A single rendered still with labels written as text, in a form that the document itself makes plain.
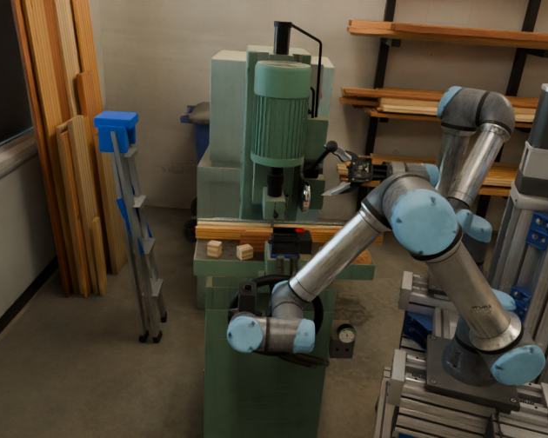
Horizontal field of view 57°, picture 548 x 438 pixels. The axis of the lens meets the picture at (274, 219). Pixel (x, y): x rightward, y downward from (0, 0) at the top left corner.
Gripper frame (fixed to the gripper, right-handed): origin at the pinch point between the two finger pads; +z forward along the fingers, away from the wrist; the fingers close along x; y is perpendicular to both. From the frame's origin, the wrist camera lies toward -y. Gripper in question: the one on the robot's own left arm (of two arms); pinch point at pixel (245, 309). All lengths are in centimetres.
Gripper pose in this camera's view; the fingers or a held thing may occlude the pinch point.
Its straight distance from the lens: 144.3
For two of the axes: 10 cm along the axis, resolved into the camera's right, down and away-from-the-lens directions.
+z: -0.6, 0.8, 10.0
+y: -0.7, 9.9, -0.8
